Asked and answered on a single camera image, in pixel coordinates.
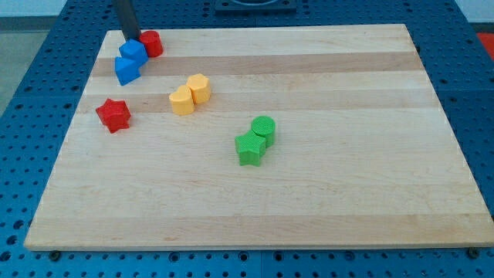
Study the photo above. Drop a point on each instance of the green star block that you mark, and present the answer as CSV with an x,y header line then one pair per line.
x,y
250,148

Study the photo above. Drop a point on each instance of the red star block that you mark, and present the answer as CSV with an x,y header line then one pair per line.
x,y
114,114

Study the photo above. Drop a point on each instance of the green cylinder block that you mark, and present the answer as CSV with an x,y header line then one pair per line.
x,y
265,126

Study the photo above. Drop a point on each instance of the wooden board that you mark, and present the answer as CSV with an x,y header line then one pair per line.
x,y
364,156

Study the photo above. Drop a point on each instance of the yellow hexagon block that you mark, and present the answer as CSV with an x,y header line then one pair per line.
x,y
200,88

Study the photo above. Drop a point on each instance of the yellow heart block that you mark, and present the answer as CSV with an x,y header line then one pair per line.
x,y
181,101

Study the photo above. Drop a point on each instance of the red cylinder block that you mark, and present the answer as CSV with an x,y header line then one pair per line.
x,y
152,43

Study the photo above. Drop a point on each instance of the blue cube block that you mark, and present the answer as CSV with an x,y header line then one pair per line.
x,y
127,70

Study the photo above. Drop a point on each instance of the blue hexagon block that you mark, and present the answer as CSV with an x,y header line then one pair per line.
x,y
132,49

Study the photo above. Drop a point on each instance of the black cylindrical pointer rod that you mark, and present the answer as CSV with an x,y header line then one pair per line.
x,y
127,18

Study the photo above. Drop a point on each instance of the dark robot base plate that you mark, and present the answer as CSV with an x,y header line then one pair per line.
x,y
231,6

